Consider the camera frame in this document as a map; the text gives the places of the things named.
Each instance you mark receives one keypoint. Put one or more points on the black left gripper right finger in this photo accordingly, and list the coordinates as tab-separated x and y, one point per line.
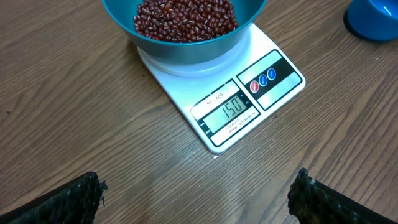
315	203

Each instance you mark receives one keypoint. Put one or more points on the red adzuki beans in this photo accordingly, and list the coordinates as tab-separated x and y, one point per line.
185	21

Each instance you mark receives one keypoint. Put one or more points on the blue plastic measuring scoop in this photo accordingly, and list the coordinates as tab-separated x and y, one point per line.
374	20

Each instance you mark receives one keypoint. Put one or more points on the teal metal bowl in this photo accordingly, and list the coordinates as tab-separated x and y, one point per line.
123	11

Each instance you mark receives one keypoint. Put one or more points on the white digital kitchen scale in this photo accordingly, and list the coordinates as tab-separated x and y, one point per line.
225	98

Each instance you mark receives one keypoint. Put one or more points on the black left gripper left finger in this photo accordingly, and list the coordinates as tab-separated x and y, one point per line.
75	202

